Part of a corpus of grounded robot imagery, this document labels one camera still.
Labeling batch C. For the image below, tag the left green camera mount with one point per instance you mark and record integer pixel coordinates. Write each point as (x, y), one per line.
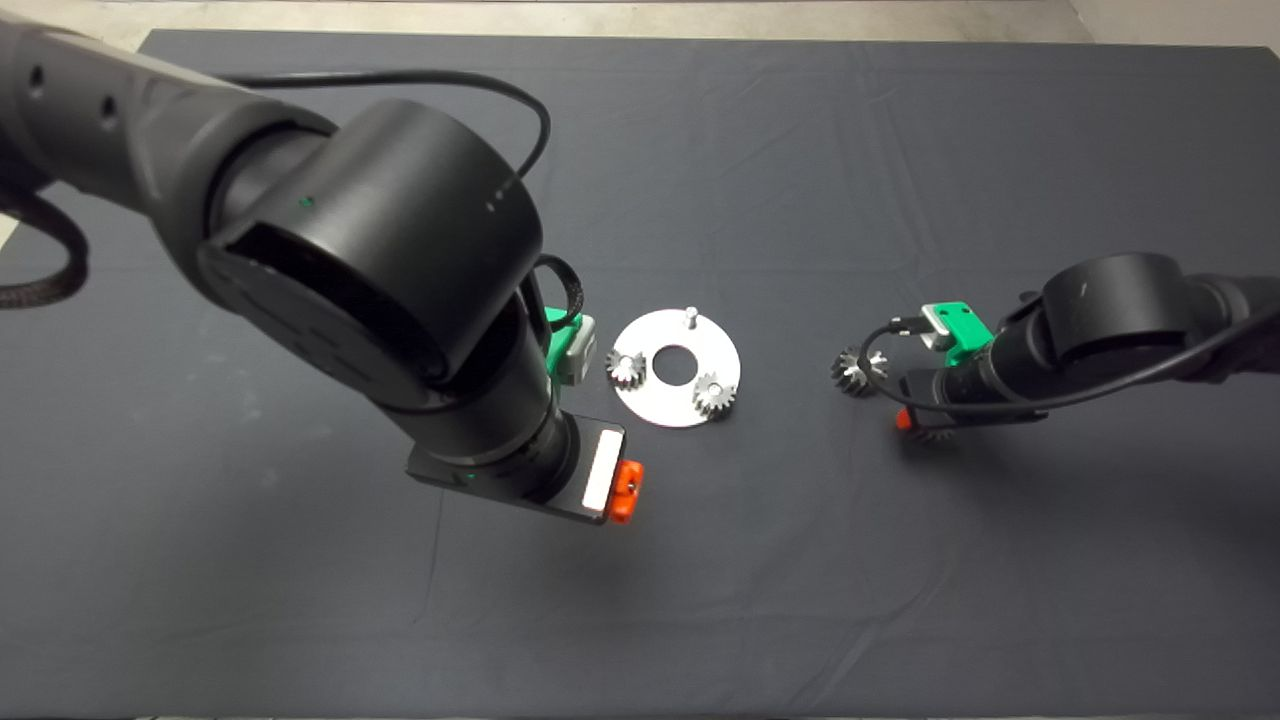
(557, 345)

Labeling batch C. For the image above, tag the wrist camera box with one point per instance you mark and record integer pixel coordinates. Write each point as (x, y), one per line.
(580, 350)
(938, 325)

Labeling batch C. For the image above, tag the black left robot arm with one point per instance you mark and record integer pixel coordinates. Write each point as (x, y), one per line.
(380, 250)

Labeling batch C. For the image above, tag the round metal plate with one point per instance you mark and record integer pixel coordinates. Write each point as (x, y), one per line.
(660, 405)

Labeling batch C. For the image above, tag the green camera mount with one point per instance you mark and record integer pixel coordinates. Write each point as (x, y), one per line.
(970, 330)
(557, 345)

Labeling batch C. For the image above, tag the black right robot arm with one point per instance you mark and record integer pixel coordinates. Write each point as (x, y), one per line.
(1120, 310)

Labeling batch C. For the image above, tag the larger steel bevel gear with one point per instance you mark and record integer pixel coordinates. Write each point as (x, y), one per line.
(850, 372)

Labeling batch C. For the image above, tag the small dark steel gear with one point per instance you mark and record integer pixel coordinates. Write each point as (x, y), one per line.
(930, 434)

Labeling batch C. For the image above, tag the dark table cloth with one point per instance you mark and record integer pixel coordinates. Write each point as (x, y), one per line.
(640, 600)

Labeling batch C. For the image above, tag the right green camera mount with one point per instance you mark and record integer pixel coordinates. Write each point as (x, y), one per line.
(970, 330)

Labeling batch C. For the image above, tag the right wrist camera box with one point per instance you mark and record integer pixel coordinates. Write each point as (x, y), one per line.
(938, 325)

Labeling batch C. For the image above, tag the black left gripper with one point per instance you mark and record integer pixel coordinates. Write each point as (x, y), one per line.
(600, 470)

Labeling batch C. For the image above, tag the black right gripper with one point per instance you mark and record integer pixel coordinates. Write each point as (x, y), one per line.
(930, 395)

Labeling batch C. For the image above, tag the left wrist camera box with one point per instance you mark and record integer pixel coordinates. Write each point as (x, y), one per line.
(580, 350)

